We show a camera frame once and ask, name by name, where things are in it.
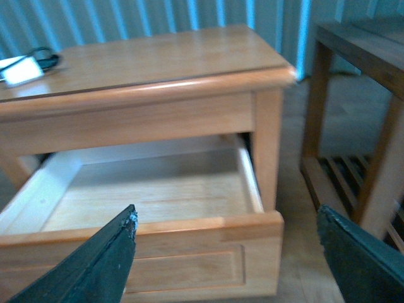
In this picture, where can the grey pleated curtain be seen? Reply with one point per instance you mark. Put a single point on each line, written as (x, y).
(288, 26)

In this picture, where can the wooden drawer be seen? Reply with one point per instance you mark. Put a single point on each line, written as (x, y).
(203, 231)

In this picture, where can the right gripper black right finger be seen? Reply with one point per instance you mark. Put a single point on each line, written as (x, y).
(364, 268)

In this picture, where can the wooden nightstand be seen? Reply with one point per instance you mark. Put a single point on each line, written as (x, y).
(218, 81)

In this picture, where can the white charger with black cable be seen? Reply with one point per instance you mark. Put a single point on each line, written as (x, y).
(31, 66)

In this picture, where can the dark wooden side table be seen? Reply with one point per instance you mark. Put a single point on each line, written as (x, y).
(352, 147)

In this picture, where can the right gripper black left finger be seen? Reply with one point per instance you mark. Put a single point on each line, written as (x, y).
(97, 271)

